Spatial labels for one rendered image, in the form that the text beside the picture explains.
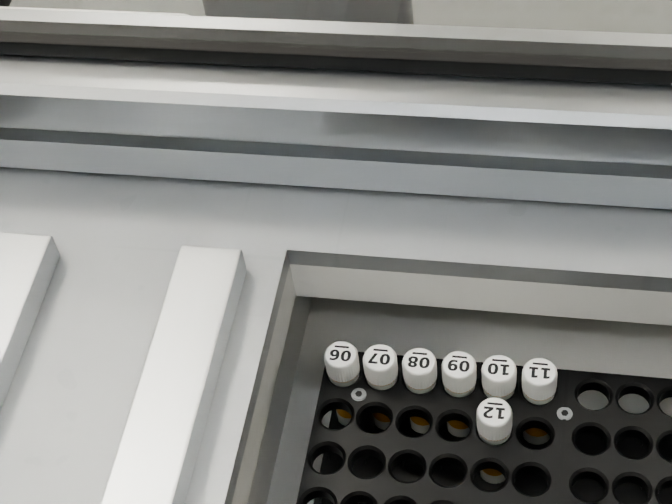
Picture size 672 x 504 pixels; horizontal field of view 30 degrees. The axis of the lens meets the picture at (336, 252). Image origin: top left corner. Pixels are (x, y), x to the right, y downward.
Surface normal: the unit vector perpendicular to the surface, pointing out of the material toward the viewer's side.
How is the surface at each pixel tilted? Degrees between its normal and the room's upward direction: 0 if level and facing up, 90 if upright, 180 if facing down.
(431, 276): 90
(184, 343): 0
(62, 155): 90
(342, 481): 0
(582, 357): 0
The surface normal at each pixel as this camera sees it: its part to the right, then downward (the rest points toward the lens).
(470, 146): -0.17, 0.78
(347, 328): -0.10, -0.63
